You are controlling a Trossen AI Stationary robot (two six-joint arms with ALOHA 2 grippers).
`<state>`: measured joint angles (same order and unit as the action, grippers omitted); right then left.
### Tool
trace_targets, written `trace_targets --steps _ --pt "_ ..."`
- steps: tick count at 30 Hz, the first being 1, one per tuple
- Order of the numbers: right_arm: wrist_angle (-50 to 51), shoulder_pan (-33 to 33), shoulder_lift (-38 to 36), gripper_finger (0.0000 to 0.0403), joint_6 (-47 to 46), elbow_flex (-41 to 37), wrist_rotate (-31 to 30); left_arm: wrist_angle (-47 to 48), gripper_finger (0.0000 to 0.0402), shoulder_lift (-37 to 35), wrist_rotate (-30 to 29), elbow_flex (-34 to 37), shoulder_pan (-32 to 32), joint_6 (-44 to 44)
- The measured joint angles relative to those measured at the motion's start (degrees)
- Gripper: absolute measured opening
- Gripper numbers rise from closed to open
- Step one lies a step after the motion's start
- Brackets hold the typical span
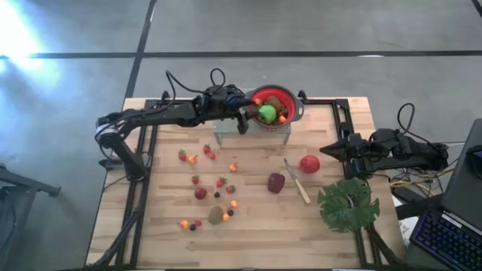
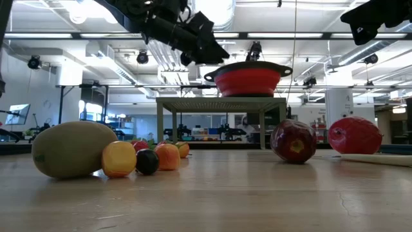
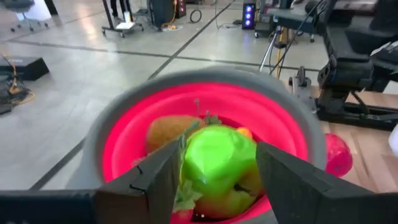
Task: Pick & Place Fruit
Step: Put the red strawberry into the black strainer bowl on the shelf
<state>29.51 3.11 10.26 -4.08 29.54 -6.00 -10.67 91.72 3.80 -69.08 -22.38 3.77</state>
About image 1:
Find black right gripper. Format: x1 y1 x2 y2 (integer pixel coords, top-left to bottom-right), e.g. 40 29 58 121
319 132 374 171

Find green potted plant white pot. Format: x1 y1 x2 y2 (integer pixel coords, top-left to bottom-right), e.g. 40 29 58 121
317 177 381 233

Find red collapsible colander bowl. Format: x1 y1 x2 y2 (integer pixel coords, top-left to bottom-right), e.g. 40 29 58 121
244 83 305 132

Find olive green oval fruit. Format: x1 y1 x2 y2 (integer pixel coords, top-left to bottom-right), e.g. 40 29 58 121
208 205 224 226

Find brown kiwi fruit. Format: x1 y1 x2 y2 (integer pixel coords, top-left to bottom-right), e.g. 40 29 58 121
266 95 283 112

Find white paper sheet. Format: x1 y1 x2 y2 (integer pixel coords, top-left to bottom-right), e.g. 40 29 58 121
398 216 417 248

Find bright red round fruit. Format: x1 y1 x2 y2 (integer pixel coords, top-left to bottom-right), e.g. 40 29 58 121
299 154 322 175

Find dark red bell pepper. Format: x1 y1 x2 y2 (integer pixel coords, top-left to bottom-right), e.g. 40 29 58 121
267 172 286 195

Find black aluminium rig frame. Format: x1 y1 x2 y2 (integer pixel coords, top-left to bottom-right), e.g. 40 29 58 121
85 90 402 270

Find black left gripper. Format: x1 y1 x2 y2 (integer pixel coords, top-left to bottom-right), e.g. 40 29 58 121
194 84 264 136

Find green apple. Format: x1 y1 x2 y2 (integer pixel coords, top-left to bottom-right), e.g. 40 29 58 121
258 105 278 126

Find dark metal stand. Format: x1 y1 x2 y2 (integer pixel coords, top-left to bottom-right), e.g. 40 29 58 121
0 163 62 271

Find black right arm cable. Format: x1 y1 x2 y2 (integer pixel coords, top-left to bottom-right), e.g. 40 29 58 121
396 102 449 151

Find knife with wooden handle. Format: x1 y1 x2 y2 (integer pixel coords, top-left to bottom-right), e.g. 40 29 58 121
283 157 312 205

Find yellow cable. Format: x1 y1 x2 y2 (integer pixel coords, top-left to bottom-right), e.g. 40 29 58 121
389 166 459 189

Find pale green perforated metal shelf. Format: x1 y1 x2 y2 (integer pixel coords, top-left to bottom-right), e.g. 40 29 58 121
212 87 292 146

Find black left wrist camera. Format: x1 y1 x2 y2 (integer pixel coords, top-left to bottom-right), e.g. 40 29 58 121
224 91 248 108

